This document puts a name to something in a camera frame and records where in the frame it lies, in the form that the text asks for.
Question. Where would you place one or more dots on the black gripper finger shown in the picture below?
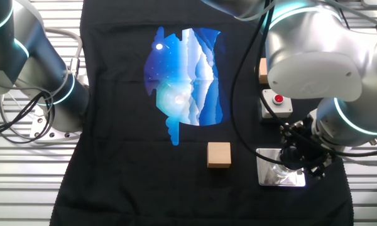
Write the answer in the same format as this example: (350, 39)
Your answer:
(289, 130)
(320, 166)

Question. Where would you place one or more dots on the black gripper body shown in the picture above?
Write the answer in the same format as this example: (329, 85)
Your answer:
(306, 141)

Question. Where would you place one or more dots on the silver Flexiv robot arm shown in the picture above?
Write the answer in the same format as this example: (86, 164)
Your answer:
(317, 47)

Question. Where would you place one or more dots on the clear glass jar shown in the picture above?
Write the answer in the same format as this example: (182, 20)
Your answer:
(279, 171)

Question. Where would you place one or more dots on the white box with red button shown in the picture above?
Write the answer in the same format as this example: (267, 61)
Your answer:
(281, 110)

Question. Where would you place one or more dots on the silver digital scale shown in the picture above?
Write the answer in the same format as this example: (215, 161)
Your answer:
(264, 179)

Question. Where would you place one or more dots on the light wooden cube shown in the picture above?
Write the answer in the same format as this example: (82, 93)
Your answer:
(219, 155)
(263, 70)

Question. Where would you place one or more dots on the black cloth with blue print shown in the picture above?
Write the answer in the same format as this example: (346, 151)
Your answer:
(113, 172)

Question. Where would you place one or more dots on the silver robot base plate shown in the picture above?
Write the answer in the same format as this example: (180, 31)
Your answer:
(39, 120)

